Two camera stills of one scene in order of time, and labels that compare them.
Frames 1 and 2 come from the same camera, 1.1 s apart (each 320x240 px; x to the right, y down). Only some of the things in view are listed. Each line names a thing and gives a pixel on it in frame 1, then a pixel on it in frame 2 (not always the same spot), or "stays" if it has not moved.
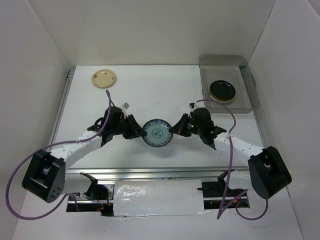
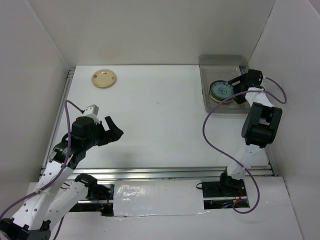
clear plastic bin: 229,79 stays
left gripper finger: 135,129 → 115,133
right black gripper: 180,127 → 242,78
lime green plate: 222,101 stays
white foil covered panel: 160,197 stays
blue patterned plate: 158,134 → 221,89
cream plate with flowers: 103,78 stays
